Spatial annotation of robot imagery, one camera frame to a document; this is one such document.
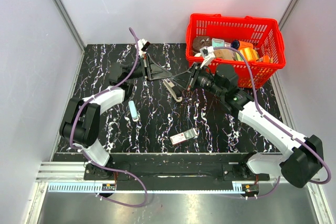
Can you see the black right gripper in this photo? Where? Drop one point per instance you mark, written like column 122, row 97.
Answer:
column 182, row 80

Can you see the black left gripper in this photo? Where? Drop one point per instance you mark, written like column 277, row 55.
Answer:
column 155, row 71

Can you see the cream metal stapler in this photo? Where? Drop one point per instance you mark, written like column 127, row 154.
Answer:
column 173, row 90

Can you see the red staple box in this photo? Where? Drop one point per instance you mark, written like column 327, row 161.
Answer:
column 184, row 136

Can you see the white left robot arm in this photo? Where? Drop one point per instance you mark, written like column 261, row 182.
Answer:
column 81, row 121

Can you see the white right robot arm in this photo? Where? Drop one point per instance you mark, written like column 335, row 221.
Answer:
column 299, row 157

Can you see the brown round bun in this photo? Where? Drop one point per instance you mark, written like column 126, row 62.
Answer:
column 200, row 42

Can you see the black marble pattern mat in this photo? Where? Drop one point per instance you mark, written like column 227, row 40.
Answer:
column 160, row 115

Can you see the teal white small box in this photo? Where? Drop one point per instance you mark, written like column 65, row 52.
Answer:
column 217, row 42

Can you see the brown cardboard box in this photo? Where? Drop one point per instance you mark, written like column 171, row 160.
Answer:
column 221, row 54

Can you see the blue cap bottle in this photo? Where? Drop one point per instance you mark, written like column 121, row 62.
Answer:
column 239, row 45

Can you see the green yellow striped box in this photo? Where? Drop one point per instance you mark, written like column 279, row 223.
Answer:
column 249, row 54

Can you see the orange packet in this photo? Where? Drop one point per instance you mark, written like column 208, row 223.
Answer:
column 265, row 59

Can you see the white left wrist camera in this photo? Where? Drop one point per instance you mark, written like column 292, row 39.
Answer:
column 143, row 45

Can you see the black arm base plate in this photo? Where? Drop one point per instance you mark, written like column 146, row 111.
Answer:
column 176, row 165

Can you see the aluminium frame rail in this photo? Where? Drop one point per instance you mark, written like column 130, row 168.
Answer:
column 75, row 177

